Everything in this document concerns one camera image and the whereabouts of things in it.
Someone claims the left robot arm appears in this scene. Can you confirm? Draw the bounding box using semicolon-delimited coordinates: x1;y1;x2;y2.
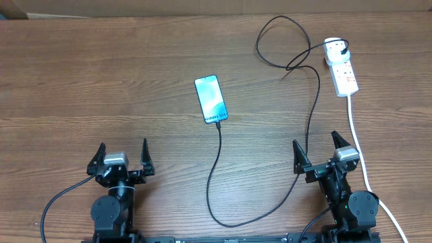
86;140;155;243

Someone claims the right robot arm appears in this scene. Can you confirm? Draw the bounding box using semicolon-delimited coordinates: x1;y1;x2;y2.
289;131;381;242

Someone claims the white power strip cord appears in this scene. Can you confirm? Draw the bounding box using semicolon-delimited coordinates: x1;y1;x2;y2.
346;94;410;243

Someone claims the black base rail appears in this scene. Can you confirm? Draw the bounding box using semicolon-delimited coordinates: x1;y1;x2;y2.
81;233;381;243

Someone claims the white power strip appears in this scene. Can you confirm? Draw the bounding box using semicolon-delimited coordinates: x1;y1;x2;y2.
329;61;359;97

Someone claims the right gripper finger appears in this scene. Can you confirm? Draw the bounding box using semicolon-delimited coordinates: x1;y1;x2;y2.
331;130;350;149
292;140;312;174

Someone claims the white wall charger adapter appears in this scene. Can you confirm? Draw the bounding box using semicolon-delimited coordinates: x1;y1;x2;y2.
323;37;350;66

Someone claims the blue Samsung Galaxy smartphone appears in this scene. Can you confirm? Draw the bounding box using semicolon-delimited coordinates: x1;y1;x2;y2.
194;75;229;124

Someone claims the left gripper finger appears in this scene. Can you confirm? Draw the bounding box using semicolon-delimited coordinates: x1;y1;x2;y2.
86;142;106;175
140;138;155;176

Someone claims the black USB charging cable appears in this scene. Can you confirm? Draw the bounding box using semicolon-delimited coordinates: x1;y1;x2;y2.
205;15;350;228

